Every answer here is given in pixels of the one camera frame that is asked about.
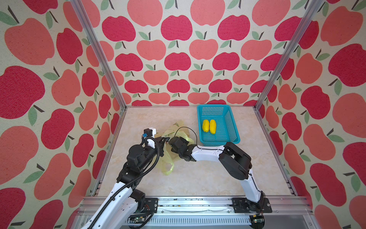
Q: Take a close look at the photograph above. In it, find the yellow plastic bag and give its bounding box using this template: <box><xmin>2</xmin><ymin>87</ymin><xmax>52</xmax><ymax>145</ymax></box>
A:
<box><xmin>156</xmin><ymin>120</ymin><xmax>196</xmax><ymax>177</ymax></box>

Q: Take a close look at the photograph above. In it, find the yellow toy banana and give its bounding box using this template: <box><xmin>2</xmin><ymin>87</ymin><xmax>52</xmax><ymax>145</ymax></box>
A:
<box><xmin>202</xmin><ymin>119</ymin><xmax>210</xmax><ymax>133</ymax></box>
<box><xmin>209</xmin><ymin>119</ymin><xmax>217</xmax><ymax>135</ymax></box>

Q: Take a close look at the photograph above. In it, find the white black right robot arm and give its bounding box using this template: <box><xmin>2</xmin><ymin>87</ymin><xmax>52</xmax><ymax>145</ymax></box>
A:
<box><xmin>169</xmin><ymin>136</ymin><xmax>265</xmax><ymax>212</ymax></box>

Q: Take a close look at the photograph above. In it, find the turquoise plastic basket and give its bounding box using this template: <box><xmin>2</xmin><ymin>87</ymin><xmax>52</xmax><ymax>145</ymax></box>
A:
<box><xmin>197</xmin><ymin>105</ymin><xmax>240</xmax><ymax>147</ymax></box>

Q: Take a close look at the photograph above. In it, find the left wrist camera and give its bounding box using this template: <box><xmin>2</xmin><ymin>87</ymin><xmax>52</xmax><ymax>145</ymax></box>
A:
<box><xmin>142</xmin><ymin>127</ymin><xmax>157</xmax><ymax>148</ymax></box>

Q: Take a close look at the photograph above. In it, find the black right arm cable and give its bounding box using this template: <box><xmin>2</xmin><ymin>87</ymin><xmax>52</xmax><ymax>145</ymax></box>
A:
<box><xmin>173</xmin><ymin>126</ymin><xmax>226</xmax><ymax>151</ymax></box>

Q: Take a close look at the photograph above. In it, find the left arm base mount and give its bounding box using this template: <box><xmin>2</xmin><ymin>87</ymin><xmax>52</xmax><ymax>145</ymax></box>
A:
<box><xmin>130</xmin><ymin>189</ymin><xmax>159</xmax><ymax>214</ymax></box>

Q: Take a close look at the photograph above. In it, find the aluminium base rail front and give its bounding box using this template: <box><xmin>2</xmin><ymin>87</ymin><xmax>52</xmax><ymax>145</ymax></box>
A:
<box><xmin>71</xmin><ymin>196</ymin><xmax>320</xmax><ymax>229</ymax></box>

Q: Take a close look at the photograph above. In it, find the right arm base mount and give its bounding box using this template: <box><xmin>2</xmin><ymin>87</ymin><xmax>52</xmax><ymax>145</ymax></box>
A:
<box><xmin>230</xmin><ymin>191</ymin><xmax>273</xmax><ymax>214</ymax></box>

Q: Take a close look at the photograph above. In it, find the aluminium post left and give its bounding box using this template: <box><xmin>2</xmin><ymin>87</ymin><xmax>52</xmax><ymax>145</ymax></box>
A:
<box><xmin>71</xmin><ymin>1</ymin><xmax>127</xmax><ymax>112</ymax></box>

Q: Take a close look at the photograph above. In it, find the aluminium post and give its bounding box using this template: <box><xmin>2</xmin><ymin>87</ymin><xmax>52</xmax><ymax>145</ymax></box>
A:
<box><xmin>254</xmin><ymin>0</ymin><xmax>323</xmax><ymax>112</ymax></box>
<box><xmin>71</xmin><ymin>1</ymin><xmax>127</xmax><ymax>112</ymax></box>

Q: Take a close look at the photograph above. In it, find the aluminium post right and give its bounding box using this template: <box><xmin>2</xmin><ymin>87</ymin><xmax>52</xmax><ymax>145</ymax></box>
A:
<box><xmin>254</xmin><ymin>0</ymin><xmax>323</xmax><ymax>112</ymax></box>

